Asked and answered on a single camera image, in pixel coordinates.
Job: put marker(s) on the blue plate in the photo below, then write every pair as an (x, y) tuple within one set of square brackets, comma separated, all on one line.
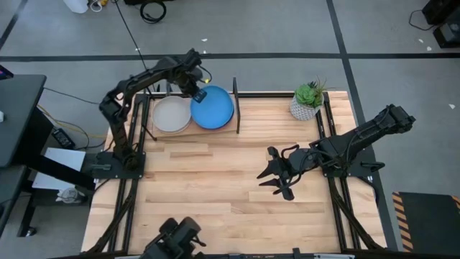
[(215, 111)]

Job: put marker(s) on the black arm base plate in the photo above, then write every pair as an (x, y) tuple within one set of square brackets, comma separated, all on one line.
[(90, 172), (355, 171)]

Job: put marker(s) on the black mat with hazard stripes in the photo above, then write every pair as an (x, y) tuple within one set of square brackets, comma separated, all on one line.
[(427, 223)]

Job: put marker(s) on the black desk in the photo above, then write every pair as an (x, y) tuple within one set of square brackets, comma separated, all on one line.
[(18, 115)]

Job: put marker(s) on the succulent in white patterned pot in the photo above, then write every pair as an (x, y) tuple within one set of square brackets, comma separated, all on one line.
[(303, 109)]

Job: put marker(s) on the black power adapter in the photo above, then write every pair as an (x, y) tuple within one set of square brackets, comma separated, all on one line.
[(63, 138)]

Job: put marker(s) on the black equipment case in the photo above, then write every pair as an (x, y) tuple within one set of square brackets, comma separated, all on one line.
[(445, 32)]

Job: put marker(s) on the white container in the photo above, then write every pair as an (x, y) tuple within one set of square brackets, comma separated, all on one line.
[(76, 5)]

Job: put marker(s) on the crumpled plastic bag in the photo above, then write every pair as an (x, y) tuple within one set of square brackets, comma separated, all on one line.
[(70, 195)]

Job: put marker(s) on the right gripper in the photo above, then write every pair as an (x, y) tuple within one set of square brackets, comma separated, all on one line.
[(298, 162)]

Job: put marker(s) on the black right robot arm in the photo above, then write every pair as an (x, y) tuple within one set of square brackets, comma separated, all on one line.
[(359, 135)]

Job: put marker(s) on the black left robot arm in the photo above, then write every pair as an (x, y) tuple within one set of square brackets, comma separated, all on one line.
[(143, 76)]

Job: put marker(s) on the black aluminium table frame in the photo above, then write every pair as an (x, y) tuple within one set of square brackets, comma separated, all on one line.
[(269, 95)]

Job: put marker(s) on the wooden shelf with black frame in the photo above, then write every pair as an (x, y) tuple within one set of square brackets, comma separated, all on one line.
[(230, 127)]

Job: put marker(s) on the cream plate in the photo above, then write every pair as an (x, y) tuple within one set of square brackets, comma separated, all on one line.
[(171, 114)]

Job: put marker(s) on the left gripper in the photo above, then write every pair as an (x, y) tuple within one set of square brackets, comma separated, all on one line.
[(188, 72)]

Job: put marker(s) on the white paper sheet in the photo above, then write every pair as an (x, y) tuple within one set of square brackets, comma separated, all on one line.
[(64, 158)]

